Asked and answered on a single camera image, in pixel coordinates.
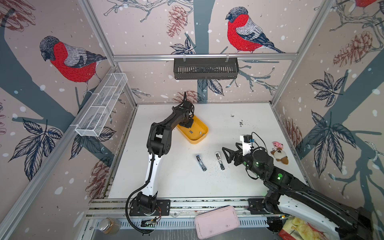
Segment white mini stapler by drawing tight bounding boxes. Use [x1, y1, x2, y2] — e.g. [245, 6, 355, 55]
[215, 152, 225, 171]

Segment black hanging wire basket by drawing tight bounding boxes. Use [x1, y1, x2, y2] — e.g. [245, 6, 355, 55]
[174, 58, 239, 80]

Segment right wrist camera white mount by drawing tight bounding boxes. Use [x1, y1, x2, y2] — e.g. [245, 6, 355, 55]
[240, 135, 254, 156]

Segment glass spice jar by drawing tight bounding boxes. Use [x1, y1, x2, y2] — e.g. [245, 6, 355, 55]
[98, 217, 122, 235]

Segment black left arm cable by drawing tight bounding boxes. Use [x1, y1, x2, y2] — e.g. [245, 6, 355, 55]
[125, 91, 196, 235]

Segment pink plastic lid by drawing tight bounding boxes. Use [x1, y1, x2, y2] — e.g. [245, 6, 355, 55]
[195, 206, 240, 240]

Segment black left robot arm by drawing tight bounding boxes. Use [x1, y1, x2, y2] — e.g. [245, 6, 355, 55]
[128, 100, 195, 215]

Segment brown plush toy keychain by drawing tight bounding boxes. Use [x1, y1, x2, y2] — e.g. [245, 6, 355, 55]
[271, 141, 289, 165]

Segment white mesh wall shelf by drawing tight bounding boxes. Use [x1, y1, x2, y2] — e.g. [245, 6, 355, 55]
[75, 73, 128, 137]

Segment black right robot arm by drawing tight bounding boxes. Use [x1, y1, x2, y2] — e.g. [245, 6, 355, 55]
[222, 143, 373, 240]

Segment yellow plastic tray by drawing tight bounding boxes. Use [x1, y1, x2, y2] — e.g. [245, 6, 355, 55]
[177, 116, 209, 145]

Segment light blue stapler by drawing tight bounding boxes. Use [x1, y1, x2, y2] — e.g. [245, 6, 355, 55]
[196, 155, 207, 172]

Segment red cassava chips bag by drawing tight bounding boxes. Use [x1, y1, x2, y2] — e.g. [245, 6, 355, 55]
[279, 217, 328, 240]

